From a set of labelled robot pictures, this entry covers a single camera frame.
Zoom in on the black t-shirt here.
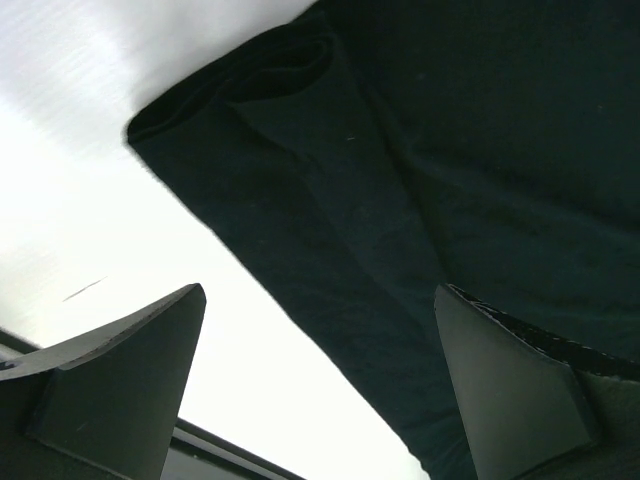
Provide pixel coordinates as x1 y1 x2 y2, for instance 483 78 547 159
127 1 639 479

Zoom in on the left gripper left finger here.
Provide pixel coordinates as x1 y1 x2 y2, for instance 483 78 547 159
1 284 206 480

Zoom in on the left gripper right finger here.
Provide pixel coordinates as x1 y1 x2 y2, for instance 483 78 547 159
434 285 639 480

